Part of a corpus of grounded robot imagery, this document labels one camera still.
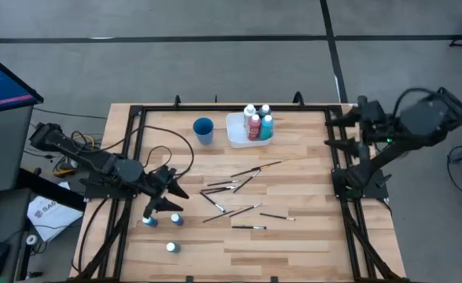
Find black desk foot bar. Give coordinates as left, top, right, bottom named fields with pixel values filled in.
left=16, top=167, right=87, bottom=212

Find white plastic bin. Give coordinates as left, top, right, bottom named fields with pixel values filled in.
left=225, top=112, right=275, bottom=149

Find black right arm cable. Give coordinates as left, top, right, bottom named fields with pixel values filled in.
left=392, top=86, right=442, bottom=119

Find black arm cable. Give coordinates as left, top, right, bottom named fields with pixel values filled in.
left=392, top=86, right=442, bottom=119
left=134, top=124, right=195, bottom=178

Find yellow cable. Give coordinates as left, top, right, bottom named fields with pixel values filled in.
left=70, top=133, right=97, bottom=153

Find thin black floor cable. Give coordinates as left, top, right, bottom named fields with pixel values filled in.
left=31, top=107, right=109, bottom=120

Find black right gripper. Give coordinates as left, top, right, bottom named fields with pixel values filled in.
left=324, top=96, right=389, bottom=168

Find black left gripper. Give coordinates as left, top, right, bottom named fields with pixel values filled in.
left=142, top=167, right=190, bottom=219

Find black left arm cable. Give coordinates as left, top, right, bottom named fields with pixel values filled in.
left=134, top=124, right=195, bottom=178

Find black aluminium table frame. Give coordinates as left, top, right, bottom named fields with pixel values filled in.
left=70, top=93, right=409, bottom=283

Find long black paintbrush orange tip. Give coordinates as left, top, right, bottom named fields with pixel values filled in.
left=229, top=160, right=283, bottom=178

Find large teal paint bottle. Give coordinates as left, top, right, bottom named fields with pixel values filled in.
left=258, top=114, right=275, bottom=141

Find large red paint bottle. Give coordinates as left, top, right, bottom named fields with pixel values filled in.
left=247, top=113, right=262, bottom=142

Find blue plastic cup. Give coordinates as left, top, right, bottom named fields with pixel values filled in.
left=192, top=116, right=215, bottom=145

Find white printed paper bag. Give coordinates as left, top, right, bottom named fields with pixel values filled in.
left=26, top=181, right=84, bottom=243

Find large white paint bottle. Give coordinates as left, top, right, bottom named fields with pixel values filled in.
left=243, top=103, right=257, bottom=130

